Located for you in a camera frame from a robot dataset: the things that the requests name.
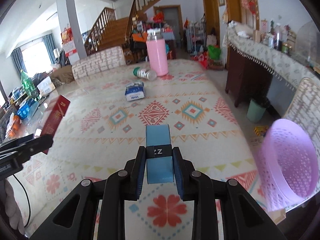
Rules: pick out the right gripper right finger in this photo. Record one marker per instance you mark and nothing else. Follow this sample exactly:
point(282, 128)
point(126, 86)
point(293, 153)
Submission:
point(242, 216)

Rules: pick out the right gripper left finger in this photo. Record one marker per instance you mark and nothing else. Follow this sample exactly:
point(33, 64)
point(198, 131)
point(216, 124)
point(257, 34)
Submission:
point(97, 204)

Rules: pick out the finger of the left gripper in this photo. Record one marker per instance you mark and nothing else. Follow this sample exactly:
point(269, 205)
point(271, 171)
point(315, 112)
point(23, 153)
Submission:
point(21, 149)

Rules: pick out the red book box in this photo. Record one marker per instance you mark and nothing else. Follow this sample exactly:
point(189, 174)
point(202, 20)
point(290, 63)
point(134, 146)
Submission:
point(53, 115)

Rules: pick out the small blue tissue packet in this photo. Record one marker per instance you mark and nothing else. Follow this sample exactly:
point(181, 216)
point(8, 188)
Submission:
point(135, 91)

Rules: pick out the green floor trash bin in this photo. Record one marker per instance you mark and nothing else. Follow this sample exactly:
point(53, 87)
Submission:
point(255, 112)

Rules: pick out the grey gloved left hand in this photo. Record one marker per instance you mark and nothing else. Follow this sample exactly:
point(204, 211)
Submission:
point(11, 208)

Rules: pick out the purple perforated waste basket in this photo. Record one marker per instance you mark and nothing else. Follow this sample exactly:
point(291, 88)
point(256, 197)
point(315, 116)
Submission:
point(287, 165)

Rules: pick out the patterned far chair back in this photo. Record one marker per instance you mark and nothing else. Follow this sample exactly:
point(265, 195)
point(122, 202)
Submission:
point(100, 61)

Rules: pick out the green cap plastic bottle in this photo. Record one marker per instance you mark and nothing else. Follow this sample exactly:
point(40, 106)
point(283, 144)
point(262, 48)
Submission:
point(143, 73)

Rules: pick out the wooden staircase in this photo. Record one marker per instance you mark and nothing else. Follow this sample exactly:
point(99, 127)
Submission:
point(107, 31)

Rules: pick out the sideboard with leaf cloth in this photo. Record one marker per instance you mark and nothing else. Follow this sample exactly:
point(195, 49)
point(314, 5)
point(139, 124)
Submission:
point(257, 71)

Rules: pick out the pink thermos bottle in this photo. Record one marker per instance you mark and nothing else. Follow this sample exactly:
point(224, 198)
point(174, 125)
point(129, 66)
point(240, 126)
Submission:
point(157, 54)

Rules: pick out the mesh food cover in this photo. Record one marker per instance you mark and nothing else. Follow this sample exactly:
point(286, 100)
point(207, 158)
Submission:
point(307, 43)

